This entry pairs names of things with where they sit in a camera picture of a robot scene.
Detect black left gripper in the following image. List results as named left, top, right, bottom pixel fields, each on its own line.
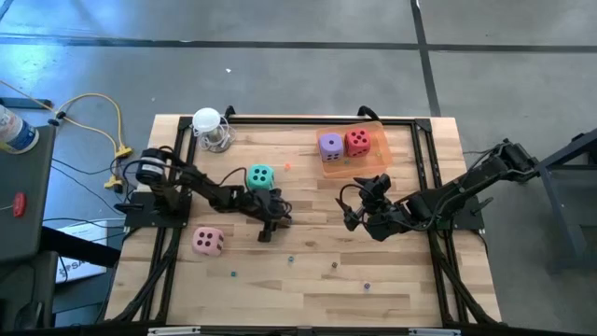
left=242, top=186, right=294, bottom=244

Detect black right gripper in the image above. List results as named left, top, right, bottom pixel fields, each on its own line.
left=336, top=174, right=393, bottom=233

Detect large teal foam die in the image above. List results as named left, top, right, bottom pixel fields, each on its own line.
left=245, top=162, right=276, bottom=191

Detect orange translucent plastic bin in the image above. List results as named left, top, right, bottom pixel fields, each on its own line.
left=314, top=119, right=394, bottom=180

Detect large red foam die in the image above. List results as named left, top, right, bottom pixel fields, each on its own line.
left=343, top=128, right=372, bottom=159

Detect large purple foam die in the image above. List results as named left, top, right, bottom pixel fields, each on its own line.
left=317, top=133, right=345, bottom=163

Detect large pink foam die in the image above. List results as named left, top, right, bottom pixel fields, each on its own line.
left=191, top=226, right=226, bottom=258

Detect white mushroom table lamp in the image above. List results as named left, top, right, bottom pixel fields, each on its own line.
left=191, top=106, right=238, bottom=154

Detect white printed paper sheet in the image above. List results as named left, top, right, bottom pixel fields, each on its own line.
left=54, top=218, right=123, bottom=285

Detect dark metal side table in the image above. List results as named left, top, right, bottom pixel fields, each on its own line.
left=515, top=128, right=597, bottom=276

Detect grey side desk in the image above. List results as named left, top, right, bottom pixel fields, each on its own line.
left=0, top=124, right=57, bottom=265

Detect red emergency button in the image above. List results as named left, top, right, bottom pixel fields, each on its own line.
left=12, top=191, right=27, bottom=219

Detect clear plastic bottle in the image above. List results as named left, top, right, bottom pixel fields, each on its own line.
left=0, top=105, right=41, bottom=155

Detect black floor plate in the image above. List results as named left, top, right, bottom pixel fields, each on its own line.
left=0, top=96, right=53, bottom=109

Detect white lamp cable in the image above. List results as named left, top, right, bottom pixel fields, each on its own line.
left=199, top=115, right=238, bottom=153

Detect black aluminium table frame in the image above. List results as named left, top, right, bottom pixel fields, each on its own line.
left=95, top=114, right=504, bottom=336

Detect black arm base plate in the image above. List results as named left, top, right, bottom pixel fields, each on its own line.
left=124, top=190, right=193, bottom=229
left=417, top=193, right=486, bottom=231

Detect white edge bracket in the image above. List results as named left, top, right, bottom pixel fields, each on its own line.
left=408, top=328, right=462, bottom=336
left=147, top=326, right=201, bottom=336

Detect yellow extension cable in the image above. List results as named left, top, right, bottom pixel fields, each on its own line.
left=0, top=78, right=136, bottom=160

